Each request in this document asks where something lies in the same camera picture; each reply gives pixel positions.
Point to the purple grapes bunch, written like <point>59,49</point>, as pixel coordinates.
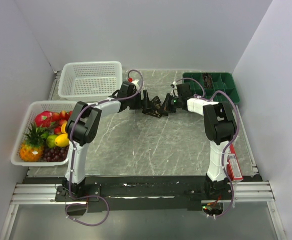
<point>56,154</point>

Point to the green compartment organizer tray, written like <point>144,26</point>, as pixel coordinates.
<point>222,81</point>

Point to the dark floral patterned tie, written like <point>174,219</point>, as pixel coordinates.
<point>156,104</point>

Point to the white fruit basket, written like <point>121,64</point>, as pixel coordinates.
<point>33,110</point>

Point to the white perforated empty basket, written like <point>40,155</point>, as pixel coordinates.
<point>89,81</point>

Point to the yellow lemon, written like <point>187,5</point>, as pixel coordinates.
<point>62,140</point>

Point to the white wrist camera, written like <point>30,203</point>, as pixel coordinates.
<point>134,81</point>
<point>174,91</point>

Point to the green lime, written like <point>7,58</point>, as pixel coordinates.
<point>50,141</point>

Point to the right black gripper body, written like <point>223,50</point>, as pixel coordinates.
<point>175,104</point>

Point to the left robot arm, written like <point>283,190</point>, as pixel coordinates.
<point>83,125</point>

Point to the orange fruit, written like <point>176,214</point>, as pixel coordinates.
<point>63,128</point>

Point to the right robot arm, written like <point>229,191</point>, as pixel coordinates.
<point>220,124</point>

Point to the red rectangular box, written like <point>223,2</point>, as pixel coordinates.
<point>233,168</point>

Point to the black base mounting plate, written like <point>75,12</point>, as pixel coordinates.
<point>123,193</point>

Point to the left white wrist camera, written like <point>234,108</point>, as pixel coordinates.
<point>134,81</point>

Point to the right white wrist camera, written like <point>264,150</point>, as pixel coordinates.
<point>174,91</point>

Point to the aluminium rail frame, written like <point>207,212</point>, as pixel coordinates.
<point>34,194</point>

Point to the pink dragon fruit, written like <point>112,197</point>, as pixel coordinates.
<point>44,119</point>

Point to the pineapple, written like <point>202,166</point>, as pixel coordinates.
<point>33,146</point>

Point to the rolled brown tie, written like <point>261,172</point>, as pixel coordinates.
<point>207,79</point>

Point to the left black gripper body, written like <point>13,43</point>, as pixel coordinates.
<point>135,102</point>

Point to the red strawberries cluster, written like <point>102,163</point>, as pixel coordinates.
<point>58,119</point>

